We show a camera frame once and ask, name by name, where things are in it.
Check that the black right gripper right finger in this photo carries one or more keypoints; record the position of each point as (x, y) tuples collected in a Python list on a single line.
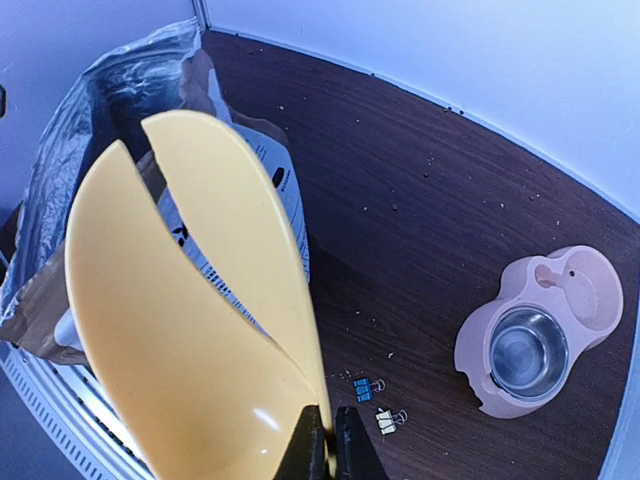
[(356, 457)]

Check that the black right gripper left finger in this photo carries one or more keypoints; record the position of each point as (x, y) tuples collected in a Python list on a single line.
[(305, 457)]

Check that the yellow binder clip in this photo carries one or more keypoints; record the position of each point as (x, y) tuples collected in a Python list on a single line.
[(389, 421)]

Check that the blue binder clip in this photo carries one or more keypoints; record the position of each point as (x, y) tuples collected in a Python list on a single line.
[(365, 388)]

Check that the yellow plastic scoop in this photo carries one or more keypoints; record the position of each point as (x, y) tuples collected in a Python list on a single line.
[(207, 390)]

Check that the dog food bag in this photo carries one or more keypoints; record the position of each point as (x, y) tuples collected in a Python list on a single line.
[(166, 70)]

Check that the pink double pet bowl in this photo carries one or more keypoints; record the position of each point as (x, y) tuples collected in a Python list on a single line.
[(577, 285)]

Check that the steel bowl insert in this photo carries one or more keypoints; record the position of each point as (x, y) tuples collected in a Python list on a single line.
[(528, 354)]

